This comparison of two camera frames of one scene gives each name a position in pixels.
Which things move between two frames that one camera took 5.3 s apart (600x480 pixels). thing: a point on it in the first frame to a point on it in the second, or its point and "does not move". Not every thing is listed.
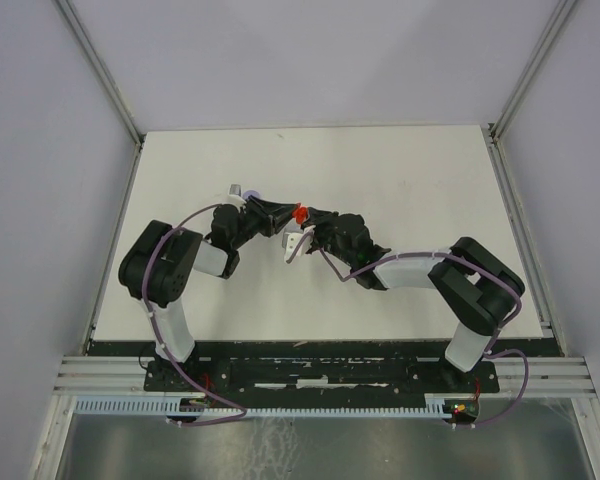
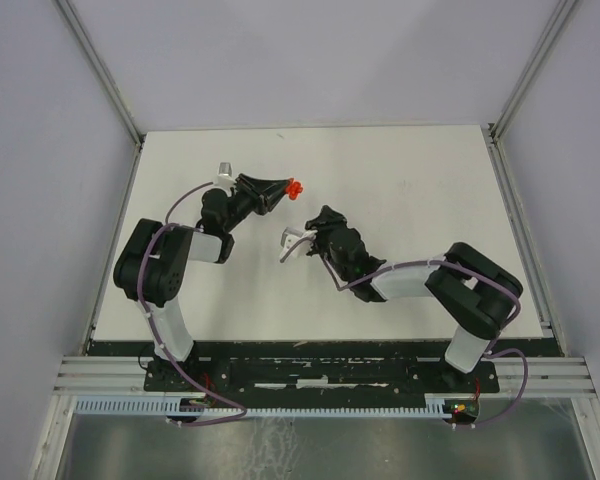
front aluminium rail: [563, 376] does not move
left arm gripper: [274, 216] to [254, 187]
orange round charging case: [300, 213] to [294, 188]
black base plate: [321, 375] does not move
